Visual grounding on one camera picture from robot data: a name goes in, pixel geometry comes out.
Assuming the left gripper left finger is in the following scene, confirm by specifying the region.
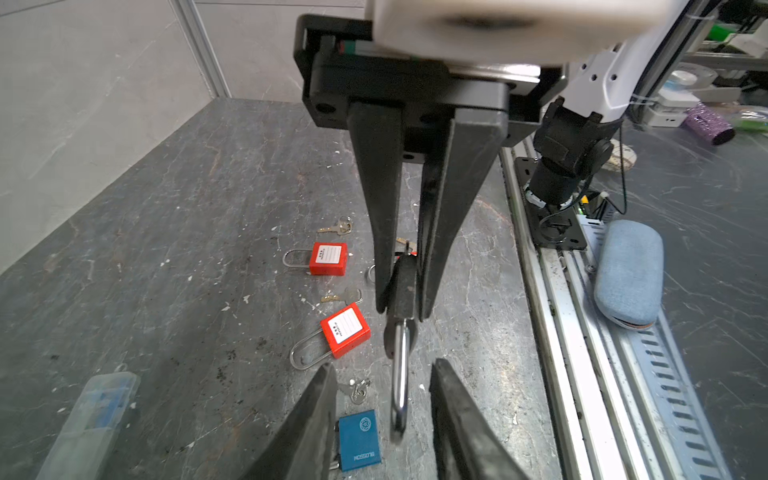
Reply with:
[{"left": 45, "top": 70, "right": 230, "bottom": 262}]
[{"left": 241, "top": 363, "right": 338, "bottom": 479}]

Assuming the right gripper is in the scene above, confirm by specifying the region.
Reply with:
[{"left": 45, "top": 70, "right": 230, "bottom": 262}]
[{"left": 294, "top": 1, "right": 685, "bottom": 320}]

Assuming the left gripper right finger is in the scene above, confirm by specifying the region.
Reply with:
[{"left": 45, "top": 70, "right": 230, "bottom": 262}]
[{"left": 429, "top": 358, "right": 527, "bottom": 479}]

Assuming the blue padlock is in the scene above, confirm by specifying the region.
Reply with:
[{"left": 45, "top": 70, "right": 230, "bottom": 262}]
[{"left": 330, "top": 410, "right": 381, "bottom": 472}]

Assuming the key with ring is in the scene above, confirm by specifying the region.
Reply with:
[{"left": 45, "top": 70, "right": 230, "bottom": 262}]
[{"left": 316, "top": 218, "right": 353, "bottom": 236}]

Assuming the red padlock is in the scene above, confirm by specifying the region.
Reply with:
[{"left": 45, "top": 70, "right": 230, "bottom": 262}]
[
  {"left": 289, "top": 303, "right": 371, "bottom": 371},
  {"left": 282, "top": 242, "right": 349, "bottom": 276}
]

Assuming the small black padlock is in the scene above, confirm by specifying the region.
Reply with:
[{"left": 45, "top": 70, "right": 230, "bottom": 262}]
[{"left": 384, "top": 255, "right": 418, "bottom": 445}]

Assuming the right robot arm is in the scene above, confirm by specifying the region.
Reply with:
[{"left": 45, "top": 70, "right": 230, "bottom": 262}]
[{"left": 294, "top": 1, "right": 714, "bottom": 320}]

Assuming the key on floor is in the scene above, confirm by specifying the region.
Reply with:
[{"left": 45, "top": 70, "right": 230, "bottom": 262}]
[
  {"left": 320, "top": 287, "right": 362, "bottom": 305},
  {"left": 337, "top": 379, "right": 370, "bottom": 405}
]

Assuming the patterned shoe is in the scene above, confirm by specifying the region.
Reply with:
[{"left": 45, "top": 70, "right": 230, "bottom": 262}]
[{"left": 602, "top": 138, "right": 637, "bottom": 173}]

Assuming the blue slipper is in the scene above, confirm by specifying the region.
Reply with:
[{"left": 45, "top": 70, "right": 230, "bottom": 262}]
[{"left": 593, "top": 220, "right": 664, "bottom": 330}]

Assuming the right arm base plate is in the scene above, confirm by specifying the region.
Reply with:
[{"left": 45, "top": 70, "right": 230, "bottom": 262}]
[{"left": 513, "top": 157, "right": 587, "bottom": 251}]

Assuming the aluminium rail front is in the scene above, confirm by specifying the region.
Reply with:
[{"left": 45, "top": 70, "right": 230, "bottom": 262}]
[{"left": 500, "top": 143, "right": 730, "bottom": 479}]

